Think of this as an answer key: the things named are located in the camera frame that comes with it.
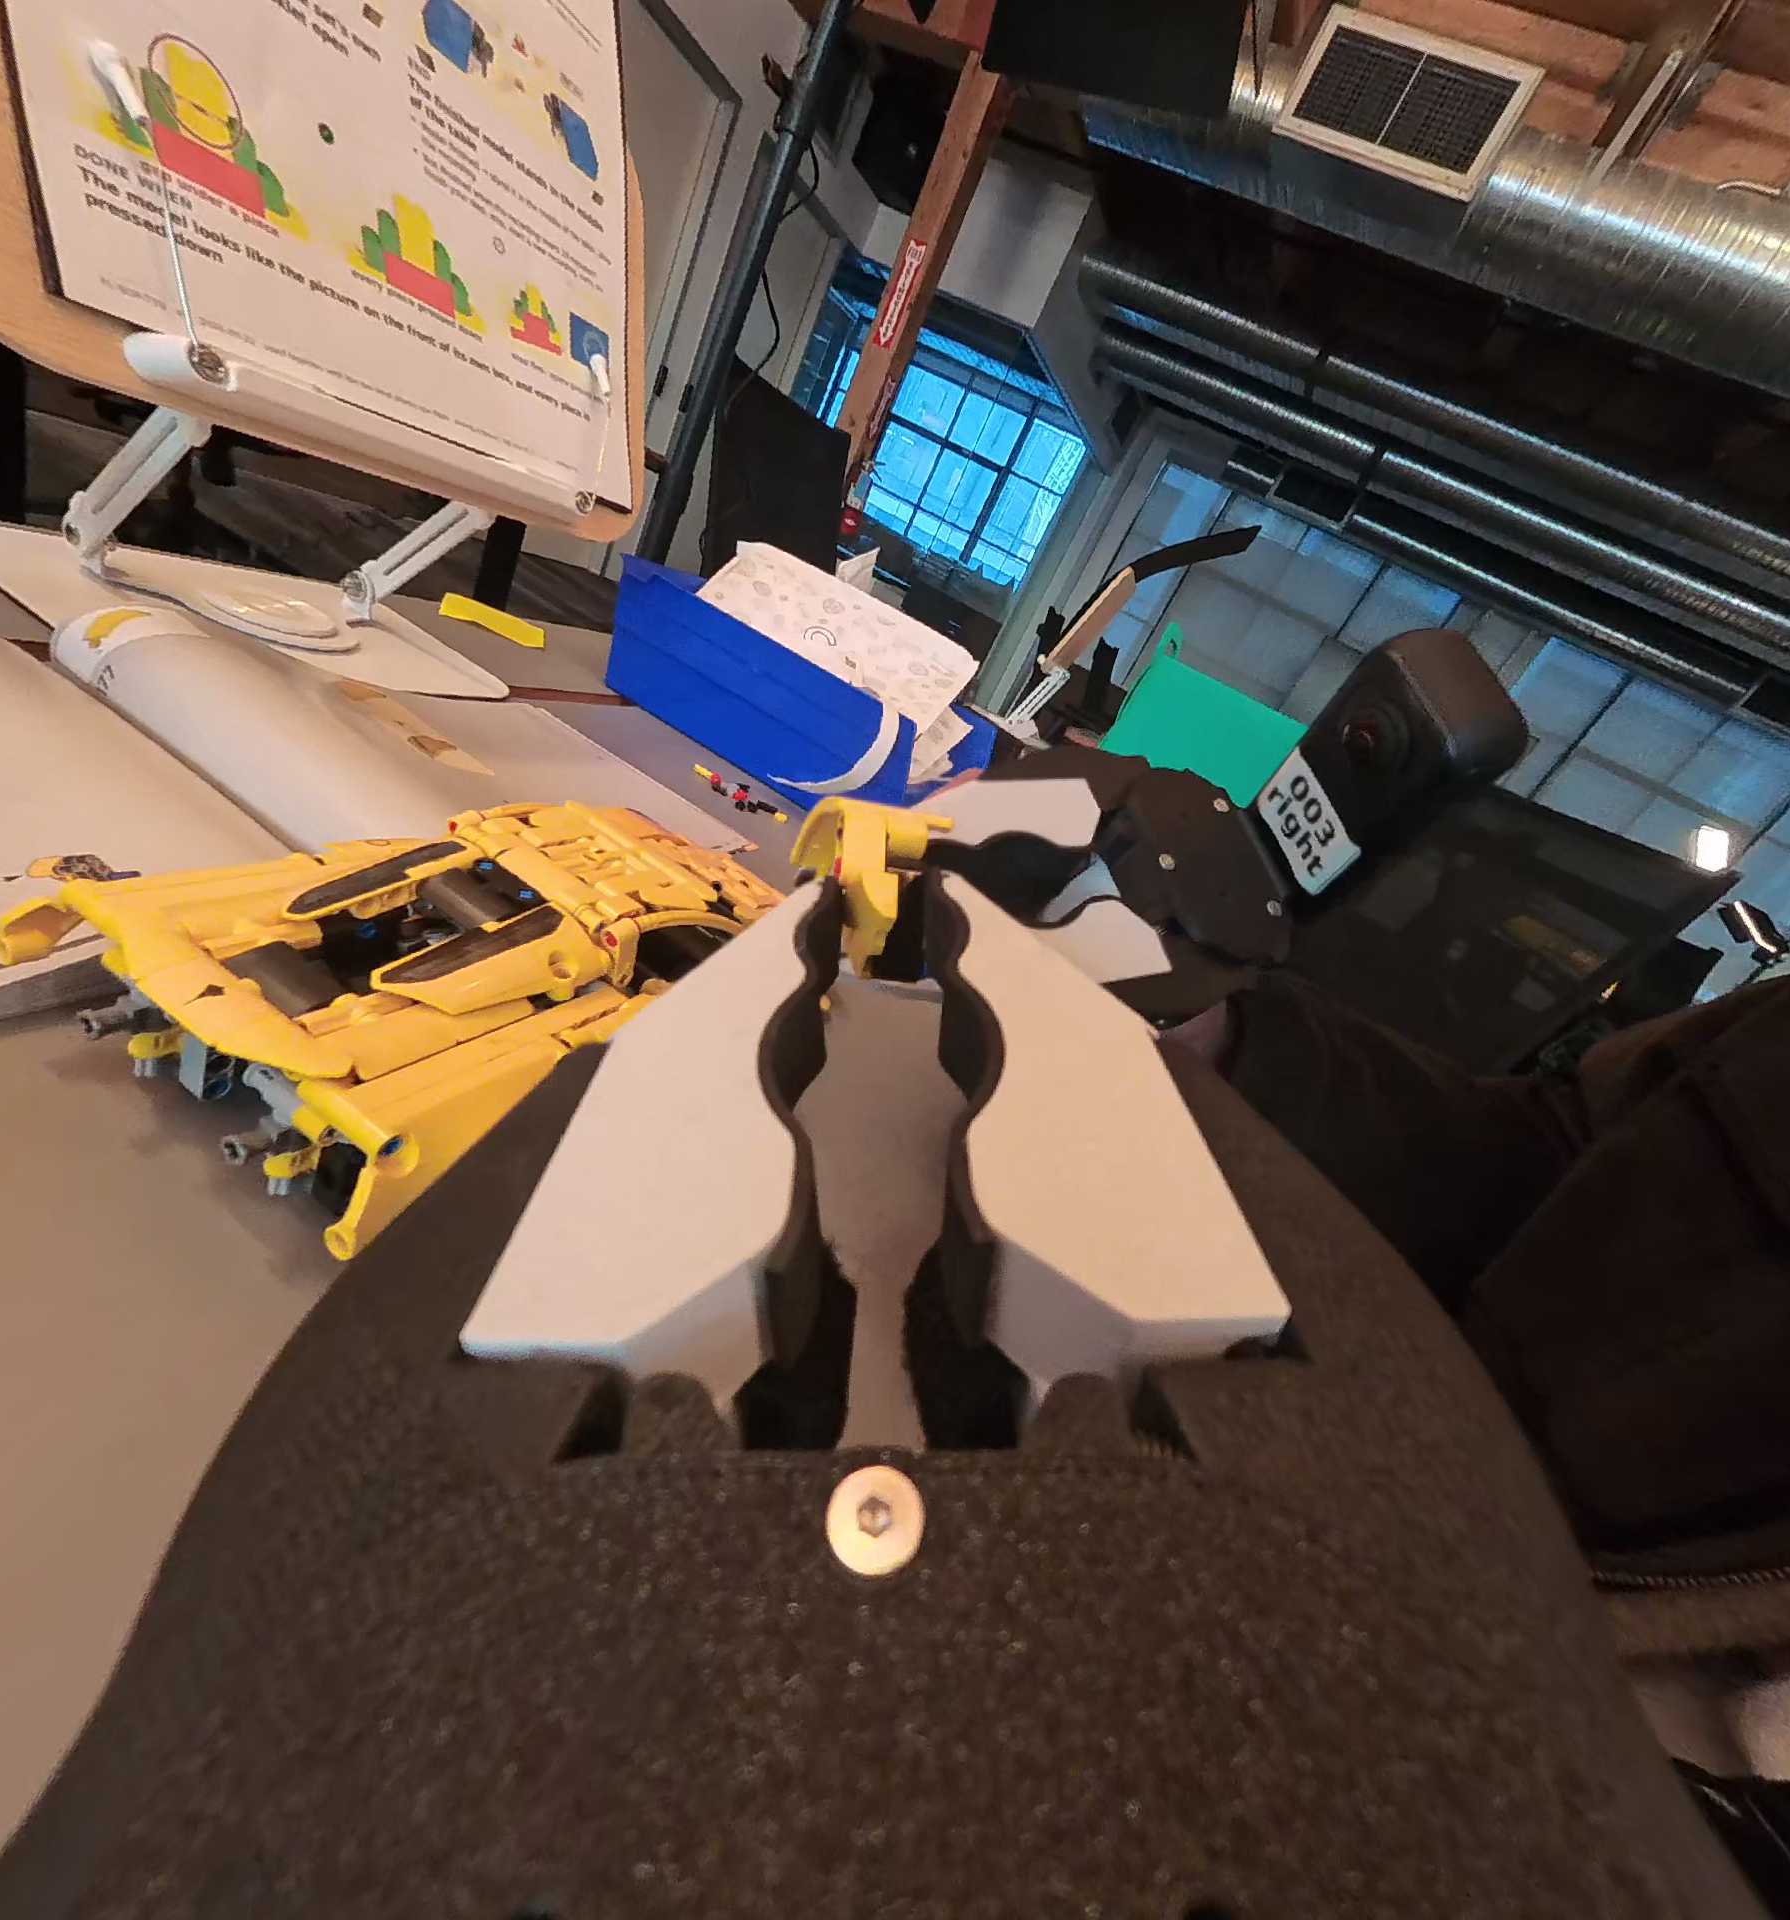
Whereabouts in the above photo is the black metal pole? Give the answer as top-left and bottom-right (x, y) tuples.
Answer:
(637, 0), (856, 570)

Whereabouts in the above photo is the person's right forearm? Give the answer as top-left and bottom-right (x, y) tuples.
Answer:
(1225, 959), (1588, 1308)

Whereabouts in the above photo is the wooden post with red label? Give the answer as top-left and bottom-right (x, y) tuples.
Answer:
(834, 60), (1016, 482)

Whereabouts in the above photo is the dark fleece-lined jacket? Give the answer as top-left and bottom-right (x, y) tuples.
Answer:
(1464, 959), (1790, 1920)

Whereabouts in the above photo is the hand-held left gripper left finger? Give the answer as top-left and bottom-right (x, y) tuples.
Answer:
(458, 878), (839, 1418)

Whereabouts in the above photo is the grey desk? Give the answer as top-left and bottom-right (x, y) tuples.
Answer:
(0, 509), (1077, 1847)

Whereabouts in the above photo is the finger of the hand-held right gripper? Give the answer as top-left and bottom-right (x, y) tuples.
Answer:
(1032, 875), (1179, 992)
(926, 772), (1109, 902)

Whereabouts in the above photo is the gridded window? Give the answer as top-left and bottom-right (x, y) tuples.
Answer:
(834, 360), (1092, 590)

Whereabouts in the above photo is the small yellow T-shaped brick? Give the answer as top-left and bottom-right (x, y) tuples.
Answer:
(789, 794), (956, 980)

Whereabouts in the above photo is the white patterned paper bag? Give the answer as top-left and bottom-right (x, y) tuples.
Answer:
(697, 543), (993, 796)

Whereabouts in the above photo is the black monitor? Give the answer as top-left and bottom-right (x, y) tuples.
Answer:
(698, 367), (856, 579)

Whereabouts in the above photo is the yellow toy brick car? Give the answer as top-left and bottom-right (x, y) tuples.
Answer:
(0, 802), (792, 1262)

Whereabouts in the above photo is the white air vent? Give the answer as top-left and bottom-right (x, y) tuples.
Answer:
(1274, 4), (1545, 199)

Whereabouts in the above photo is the black hanging panel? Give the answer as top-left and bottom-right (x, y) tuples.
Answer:
(977, 0), (1250, 120)

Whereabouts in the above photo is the printed instruction sheet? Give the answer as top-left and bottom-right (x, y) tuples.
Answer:
(2, 0), (639, 512)

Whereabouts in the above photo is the silver ventilation duct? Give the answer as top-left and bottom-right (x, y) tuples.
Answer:
(1225, 46), (1790, 425)

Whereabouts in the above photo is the instruction booklet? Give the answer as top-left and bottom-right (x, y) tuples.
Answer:
(0, 606), (755, 1037)

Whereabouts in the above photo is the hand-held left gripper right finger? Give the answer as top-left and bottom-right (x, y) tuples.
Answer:
(926, 871), (1294, 1427)

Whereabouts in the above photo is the blue plastic bin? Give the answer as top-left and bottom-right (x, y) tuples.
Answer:
(603, 554), (997, 812)

